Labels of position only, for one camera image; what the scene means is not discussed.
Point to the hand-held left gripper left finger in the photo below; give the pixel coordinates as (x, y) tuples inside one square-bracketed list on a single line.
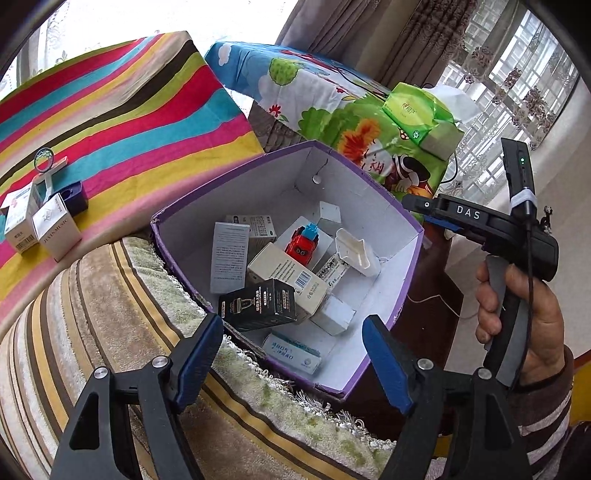
[(198, 360)]

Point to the white tissue paper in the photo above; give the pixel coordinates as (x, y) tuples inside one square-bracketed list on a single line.
[(455, 101)]

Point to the cream cardboard box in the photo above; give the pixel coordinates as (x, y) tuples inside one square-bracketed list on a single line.
[(281, 272)]

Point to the dark blue plastic case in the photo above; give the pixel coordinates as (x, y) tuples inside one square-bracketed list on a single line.
[(74, 198)]

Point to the person's right forearm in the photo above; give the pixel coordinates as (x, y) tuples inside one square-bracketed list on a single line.
[(545, 415)]

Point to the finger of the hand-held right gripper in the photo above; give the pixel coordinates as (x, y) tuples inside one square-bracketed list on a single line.
[(422, 205)]

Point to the red toy car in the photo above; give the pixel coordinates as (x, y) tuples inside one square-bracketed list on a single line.
[(300, 247)]

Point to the green tissue pack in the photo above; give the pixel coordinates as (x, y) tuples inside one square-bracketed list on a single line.
[(411, 115)]

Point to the sheer flowered curtain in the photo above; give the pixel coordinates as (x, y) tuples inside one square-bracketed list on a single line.
[(521, 83)]

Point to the beige striped plush mat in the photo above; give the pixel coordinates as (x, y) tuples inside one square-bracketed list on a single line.
[(92, 300)]

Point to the white plastic case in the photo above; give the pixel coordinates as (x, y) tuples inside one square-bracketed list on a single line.
[(358, 251)]

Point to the white box diamond logo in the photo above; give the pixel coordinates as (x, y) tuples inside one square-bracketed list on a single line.
[(53, 226)]

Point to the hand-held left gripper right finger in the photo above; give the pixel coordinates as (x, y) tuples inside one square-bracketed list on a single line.
[(385, 364)]

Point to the small white cardboard box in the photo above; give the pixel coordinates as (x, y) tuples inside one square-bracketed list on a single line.
[(334, 316)]

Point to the purple cardboard box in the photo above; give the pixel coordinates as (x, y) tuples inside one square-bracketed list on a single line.
[(364, 198)]

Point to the dark brown wooden furniture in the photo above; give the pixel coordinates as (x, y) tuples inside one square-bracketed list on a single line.
[(434, 286)]

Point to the black printed box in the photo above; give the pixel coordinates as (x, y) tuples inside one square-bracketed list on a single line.
[(258, 304)]

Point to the white box colourful print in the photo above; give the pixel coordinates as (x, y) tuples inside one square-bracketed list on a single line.
[(21, 221)]

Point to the white plastic stick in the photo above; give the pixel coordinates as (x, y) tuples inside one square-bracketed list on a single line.
[(49, 187)]

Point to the colourful striped cloth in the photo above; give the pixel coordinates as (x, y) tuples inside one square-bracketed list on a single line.
[(138, 115)]

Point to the cartoon printed cloth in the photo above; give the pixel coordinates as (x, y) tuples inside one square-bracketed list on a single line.
[(323, 92)]

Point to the white teal box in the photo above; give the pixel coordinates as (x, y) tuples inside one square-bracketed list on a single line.
[(291, 353)]

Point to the grey cardboard box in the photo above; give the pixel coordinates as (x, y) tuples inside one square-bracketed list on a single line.
[(229, 258)]

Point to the mauve patterned drape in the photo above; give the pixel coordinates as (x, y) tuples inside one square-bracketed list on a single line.
[(369, 37)]

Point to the small white upright box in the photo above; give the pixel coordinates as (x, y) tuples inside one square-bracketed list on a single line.
[(328, 214)]

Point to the person's right hand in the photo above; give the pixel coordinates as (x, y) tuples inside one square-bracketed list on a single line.
[(547, 323)]

